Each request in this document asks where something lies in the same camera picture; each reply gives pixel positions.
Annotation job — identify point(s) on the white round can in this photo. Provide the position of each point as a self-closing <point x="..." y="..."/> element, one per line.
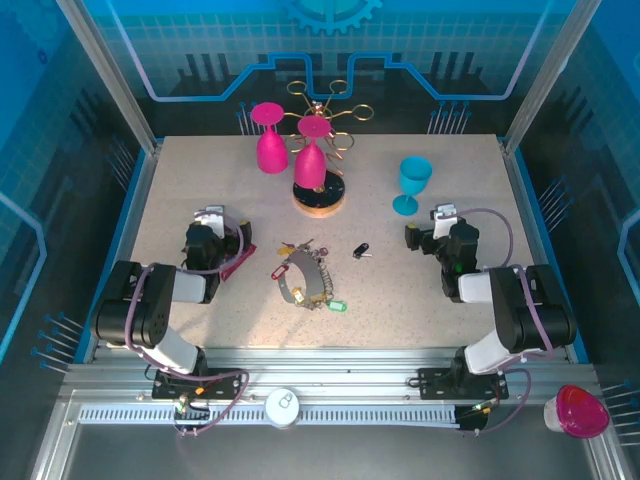
<point x="282" y="415"/>

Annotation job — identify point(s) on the aluminium frame post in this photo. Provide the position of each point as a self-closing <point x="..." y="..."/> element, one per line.
<point x="107" y="75"/>
<point x="545" y="75"/>

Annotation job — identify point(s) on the pink and white cup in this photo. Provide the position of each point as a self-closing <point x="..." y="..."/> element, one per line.
<point x="580" y="410"/>

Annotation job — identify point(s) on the bunch of keys with tags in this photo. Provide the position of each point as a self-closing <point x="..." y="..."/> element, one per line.
<point x="302" y="265"/>

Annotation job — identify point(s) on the green key tag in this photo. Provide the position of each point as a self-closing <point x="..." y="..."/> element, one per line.
<point x="336" y="305"/>

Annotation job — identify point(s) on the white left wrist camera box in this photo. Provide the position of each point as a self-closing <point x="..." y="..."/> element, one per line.
<point x="215" y="220"/>

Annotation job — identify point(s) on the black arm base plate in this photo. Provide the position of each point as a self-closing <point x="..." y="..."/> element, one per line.
<point x="435" y="382"/>
<point x="225" y="380"/>

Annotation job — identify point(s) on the yellow key tag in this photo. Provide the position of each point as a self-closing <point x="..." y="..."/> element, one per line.
<point x="285" y="249"/>
<point x="298" y="295"/>

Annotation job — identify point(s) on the black key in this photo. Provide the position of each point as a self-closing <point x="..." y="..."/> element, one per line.
<point x="359" y="250"/>

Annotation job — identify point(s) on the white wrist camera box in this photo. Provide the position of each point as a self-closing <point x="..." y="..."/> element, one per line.
<point x="442" y="222"/>
<point x="215" y="220"/>

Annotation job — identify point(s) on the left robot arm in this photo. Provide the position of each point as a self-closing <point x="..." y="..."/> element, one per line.
<point x="150" y="310"/>

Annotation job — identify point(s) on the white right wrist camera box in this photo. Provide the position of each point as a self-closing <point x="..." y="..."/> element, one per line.
<point x="442" y="222"/>

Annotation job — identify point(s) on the aluminium side rail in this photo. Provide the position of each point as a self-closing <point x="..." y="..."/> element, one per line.
<point x="137" y="200"/>
<point x="522" y="200"/>

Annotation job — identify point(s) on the purple candy packet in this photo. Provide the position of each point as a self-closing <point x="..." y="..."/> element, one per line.
<point x="240" y="262"/>

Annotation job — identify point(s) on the aluminium frame rail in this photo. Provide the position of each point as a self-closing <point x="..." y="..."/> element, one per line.
<point x="325" y="370"/>

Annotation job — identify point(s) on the pink plastic goblet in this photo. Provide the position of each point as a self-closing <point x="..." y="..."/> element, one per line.
<point x="307" y="167"/>
<point x="272" y="150"/>

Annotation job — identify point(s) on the red key tag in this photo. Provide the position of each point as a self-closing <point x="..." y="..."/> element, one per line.
<point x="279" y="273"/>

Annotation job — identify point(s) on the blue plastic goblet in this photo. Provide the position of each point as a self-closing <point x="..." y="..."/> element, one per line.
<point x="415" y="172"/>

